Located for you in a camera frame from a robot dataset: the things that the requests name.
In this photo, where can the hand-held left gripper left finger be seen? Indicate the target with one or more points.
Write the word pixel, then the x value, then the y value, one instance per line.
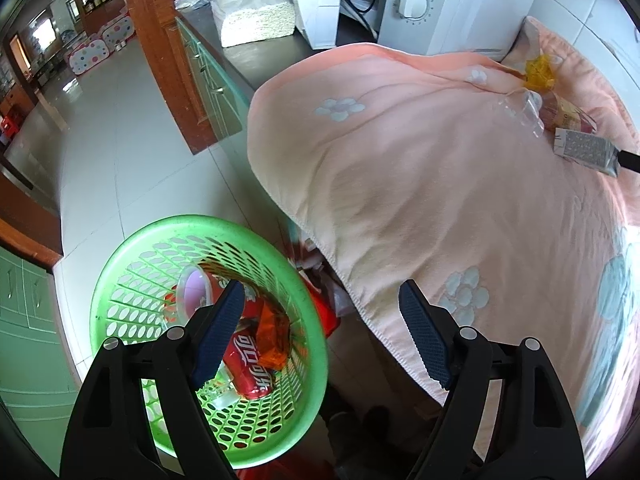
pixel 220 332

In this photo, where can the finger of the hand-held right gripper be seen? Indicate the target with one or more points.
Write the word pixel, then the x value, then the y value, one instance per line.
pixel 630 161

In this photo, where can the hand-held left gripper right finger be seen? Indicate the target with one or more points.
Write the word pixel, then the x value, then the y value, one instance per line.
pixel 425 332

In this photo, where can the red soda can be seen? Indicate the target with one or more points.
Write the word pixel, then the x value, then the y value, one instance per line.
pixel 250 365

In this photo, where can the clear cup with red print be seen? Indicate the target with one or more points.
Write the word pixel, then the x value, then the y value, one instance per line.
pixel 192 292

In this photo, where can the orange snack bag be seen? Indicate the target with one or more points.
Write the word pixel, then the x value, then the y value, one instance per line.
pixel 272 332

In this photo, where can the green label plastic bottle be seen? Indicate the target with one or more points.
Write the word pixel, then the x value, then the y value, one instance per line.
pixel 220 396

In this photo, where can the green plastic basket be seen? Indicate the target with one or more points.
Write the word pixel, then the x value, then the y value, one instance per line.
pixel 150 240

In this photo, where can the red plastic bag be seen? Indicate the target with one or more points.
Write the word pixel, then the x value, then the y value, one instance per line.
pixel 322 310

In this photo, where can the yellow plastic wrapper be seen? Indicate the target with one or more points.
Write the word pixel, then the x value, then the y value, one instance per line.
pixel 540 71

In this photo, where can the pink flowered blanket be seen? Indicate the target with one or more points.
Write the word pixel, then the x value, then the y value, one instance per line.
pixel 400 160

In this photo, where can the white microwave oven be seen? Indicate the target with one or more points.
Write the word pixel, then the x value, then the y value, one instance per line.
pixel 475 5

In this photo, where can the green glass door cabinet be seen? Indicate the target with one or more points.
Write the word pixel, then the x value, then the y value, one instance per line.
pixel 210 80

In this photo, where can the wooden pillar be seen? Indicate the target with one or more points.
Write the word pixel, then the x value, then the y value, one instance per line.
pixel 160 50

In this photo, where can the red crate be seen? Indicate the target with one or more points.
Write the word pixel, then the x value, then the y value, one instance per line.
pixel 10 127

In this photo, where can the polka dot play fence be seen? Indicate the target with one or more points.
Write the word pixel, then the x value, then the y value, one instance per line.
pixel 100 45

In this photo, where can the bag of white grains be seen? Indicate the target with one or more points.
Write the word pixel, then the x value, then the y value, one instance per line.
pixel 255 17

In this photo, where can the white appliance panel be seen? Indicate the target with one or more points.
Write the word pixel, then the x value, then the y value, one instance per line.
pixel 320 0

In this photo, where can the wooden door frame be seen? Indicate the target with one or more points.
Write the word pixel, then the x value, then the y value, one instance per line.
pixel 25 230

